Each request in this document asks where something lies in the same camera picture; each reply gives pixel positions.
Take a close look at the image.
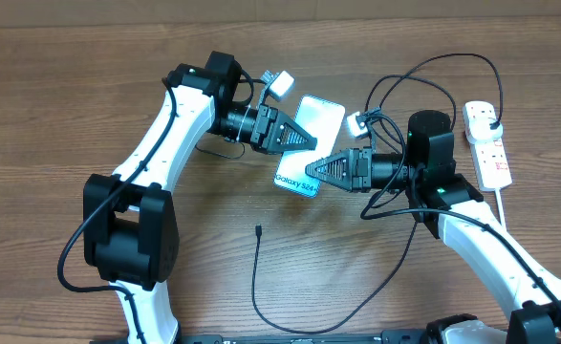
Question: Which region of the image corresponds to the white power strip cord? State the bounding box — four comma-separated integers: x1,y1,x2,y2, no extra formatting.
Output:
493,188,509,235

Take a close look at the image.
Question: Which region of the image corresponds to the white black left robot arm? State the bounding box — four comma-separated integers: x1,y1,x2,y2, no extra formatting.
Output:
82,52,317,343

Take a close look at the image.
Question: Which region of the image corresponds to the black USB charger cable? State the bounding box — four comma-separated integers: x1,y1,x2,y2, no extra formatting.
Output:
251,53,505,335

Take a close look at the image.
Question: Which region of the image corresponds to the white charger plug adapter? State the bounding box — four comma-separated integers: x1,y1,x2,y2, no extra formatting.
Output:
465,118,504,144

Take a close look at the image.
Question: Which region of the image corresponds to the white power strip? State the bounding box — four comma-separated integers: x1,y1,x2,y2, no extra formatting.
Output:
462,100,512,191

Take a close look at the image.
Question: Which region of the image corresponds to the blue Samsung Galaxy phone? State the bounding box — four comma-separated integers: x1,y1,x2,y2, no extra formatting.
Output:
272,95,345,198

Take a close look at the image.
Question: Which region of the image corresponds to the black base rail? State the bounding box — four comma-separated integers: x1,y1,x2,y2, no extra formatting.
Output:
174,329,425,344

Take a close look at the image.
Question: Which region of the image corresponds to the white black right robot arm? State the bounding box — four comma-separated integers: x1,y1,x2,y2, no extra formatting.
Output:
305,110,561,343

